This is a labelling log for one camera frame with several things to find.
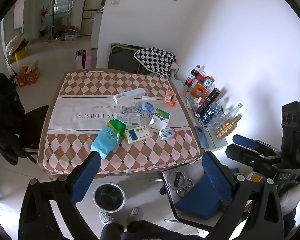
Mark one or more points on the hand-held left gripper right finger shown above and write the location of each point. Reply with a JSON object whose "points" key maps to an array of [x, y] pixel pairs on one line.
{"points": [[215, 177]]}

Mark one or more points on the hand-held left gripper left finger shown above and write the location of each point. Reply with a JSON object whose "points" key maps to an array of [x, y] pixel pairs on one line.
{"points": [[86, 177]]}

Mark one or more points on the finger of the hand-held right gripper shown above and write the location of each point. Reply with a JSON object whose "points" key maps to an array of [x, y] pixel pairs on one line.
{"points": [[250, 143], [245, 160]]}

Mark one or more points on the black round bin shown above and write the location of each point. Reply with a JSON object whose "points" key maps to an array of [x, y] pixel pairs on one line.
{"points": [[109, 197]]}

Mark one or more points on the green blue plastic bag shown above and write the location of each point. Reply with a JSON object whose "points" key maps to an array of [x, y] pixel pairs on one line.
{"points": [[107, 140]]}

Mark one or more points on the white blue medicine box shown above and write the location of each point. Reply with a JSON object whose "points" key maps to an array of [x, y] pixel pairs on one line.
{"points": [[138, 134]]}

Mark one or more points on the white paper leaflet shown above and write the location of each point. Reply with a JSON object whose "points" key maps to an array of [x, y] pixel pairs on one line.
{"points": [[131, 120]]}

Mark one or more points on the silver blister packs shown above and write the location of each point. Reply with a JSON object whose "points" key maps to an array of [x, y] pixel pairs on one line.
{"points": [[131, 110]]}

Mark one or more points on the green white medicine box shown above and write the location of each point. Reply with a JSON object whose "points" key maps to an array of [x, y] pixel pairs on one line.
{"points": [[160, 117]]}

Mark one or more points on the orange snack packet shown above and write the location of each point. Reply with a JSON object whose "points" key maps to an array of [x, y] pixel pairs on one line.
{"points": [[170, 98]]}

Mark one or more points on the long white box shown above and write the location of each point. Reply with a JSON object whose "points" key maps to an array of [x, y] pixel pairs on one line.
{"points": [[128, 95]]}

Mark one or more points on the person's right forearm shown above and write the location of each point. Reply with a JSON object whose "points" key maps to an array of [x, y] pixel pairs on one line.
{"points": [[292, 200]]}

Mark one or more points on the gold grenade-shaped bottle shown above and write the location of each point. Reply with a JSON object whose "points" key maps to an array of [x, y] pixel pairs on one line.
{"points": [[227, 127]]}

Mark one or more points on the blue chair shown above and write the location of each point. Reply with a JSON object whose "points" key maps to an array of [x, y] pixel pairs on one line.
{"points": [[197, 200]]}

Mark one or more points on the glass side table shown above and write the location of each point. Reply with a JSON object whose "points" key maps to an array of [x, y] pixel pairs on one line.
{"points": [[215, 140]]}

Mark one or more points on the clear glass bottle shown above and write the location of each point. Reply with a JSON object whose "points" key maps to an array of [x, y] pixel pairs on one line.
{"points": [[231, 112]]}

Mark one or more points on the dark smartphone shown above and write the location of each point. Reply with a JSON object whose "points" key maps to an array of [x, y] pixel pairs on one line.
{"points": [[202, 137]]}

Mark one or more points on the clear water bottle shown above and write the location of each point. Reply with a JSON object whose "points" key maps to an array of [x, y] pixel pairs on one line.
{"points": [[215, 116]]}

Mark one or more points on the person's left grey slipper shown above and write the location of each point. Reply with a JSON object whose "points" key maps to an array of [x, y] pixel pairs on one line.
{"points": [[105, 217]]}

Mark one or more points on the person's grey slipper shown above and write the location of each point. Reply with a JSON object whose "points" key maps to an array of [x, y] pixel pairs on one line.
{"points": [[136, 213], [105, 217]]}

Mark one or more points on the black blue can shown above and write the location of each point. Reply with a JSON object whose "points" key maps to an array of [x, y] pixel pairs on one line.
{"points": [[208, 115]]}

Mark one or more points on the wooden table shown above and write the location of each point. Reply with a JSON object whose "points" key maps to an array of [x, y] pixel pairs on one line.
{"points": [[41, 142]]}

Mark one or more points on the black spray can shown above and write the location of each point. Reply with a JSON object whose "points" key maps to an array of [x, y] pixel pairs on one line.
{"points": [[208, 101]]}

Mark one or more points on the person's left leg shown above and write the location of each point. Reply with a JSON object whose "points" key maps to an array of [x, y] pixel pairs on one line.
{"points": [[113, 232]]}

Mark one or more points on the person's right grey slipper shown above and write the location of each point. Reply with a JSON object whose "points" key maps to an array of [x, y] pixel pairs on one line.
{"points": [[136, 213]]}

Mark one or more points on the dark wooden chair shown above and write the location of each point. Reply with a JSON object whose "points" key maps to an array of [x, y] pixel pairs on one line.
{"points": [[37, 127]]}

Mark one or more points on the brown checkered tablecloth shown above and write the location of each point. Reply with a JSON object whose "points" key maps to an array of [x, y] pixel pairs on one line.
{"points": [[77, 105]]}

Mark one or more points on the small blue white container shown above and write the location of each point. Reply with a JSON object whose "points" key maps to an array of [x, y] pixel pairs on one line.
{"points": [[208, 82]]}

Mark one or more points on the red cup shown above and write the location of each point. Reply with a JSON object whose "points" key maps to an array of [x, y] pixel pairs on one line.
{"points": [[202, 76]]}

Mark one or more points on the cola bottle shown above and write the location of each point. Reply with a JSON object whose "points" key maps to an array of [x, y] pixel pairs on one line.
{"points": [[192, 76]]}

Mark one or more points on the black jacket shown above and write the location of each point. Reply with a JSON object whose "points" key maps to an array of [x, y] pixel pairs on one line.
{"points": [[5, 115]]}

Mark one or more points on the orange cardboard box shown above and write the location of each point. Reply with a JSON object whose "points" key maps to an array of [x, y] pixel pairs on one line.
{"points": [[33, 73]]}

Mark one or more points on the pink suitcase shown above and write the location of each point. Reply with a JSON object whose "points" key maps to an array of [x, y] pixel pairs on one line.
{"points": [[83, 59]]}

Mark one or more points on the red cardboard box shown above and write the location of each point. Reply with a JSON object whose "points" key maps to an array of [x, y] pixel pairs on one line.
{"points": [[22, 77]]}

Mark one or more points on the yellow bin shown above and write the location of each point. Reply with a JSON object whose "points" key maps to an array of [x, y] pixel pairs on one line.
{"points": [[20, 55]]}

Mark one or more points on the pile of floor clutter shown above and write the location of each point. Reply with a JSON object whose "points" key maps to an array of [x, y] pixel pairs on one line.
{"points": [[70, 33]]}

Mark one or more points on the pile of bedding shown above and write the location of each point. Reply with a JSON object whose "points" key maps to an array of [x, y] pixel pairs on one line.
{"points": [[17, 42]]}

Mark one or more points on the black coat rack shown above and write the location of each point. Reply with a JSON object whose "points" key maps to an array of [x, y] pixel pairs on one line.
{"points": [[55, 10]]}

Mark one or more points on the white wall switch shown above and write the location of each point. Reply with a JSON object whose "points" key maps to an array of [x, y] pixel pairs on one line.
{"points": [[115, 1]]}

